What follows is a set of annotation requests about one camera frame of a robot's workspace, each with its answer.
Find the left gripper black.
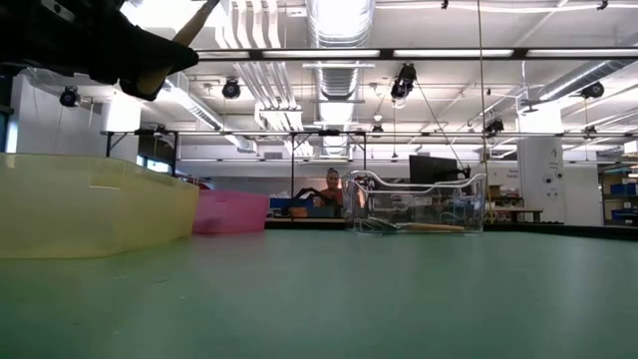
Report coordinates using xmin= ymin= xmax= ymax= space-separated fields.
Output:
xmin=0 ymin=0 xmax=200 ymax=102

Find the orange handled spoon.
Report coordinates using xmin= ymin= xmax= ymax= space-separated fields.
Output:
xmin=366 ymin=218 xmax=467 ymax=234
xmin=135 ymin=0 xmax=221 ymax=98

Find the yellow plastic bin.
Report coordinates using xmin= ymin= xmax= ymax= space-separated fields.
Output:
xmin=0 ymin=152 xmax=200 ymax=260

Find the pink plastic bin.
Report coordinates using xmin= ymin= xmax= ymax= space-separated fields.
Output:
xmin=191 ymin=187 xmax=271 ymax=236

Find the blue storage bin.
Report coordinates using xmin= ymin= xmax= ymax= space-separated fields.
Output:
xmin=269 ymin=196 xmax=315 ymax=210

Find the person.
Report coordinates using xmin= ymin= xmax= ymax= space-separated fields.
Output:
xmin=293 ymin=168 xmax=346 ymax=209

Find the clear plastic bin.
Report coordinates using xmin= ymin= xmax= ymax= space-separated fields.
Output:
xmin=341 ymin=169 xmax=488 ymax=235

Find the black monitor on stand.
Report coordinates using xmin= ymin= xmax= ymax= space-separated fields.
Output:
xmin=408 ymin=154 xmax=473 ymax=185

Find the green table mat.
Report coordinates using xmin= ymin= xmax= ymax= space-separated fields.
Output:
xmin=0 ymin=227 xmax=638 ymax=359

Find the wooden bench table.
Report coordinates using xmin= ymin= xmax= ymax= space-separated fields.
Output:
xmin=487 ymin=206 xmax=544 ymax=224

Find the white pillar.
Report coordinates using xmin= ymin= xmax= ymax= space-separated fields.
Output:
xmin=515 ymin=107 xmax=567 ymax=224

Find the shelf with blue bins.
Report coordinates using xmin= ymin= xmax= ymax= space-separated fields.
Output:
xmin=599 ymin=164 xmax=638 ymax=226

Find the black background rig frame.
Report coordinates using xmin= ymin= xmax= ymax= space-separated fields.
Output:
xmin=101 ymin=128 xmax=638 ymax=200

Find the silver ventilation duct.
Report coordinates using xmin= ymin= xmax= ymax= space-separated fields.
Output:
xmin=304 ymin=0 xmax=377 ymax=159

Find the black overhead frame bar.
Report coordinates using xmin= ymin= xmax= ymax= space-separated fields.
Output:
xmin=191 ymin=47 xmax=638 ymax=63

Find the slanted silver duct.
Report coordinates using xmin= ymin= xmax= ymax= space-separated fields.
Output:
xmin=535 ymin=59 xmax=637 ymax=104

